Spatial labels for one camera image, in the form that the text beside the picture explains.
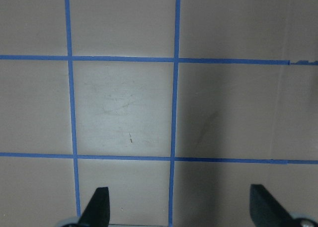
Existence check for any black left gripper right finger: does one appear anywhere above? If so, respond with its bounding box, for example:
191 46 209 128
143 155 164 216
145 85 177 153
249 184 298 227

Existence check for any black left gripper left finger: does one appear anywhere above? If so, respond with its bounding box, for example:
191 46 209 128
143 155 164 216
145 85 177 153
77 187 110 227

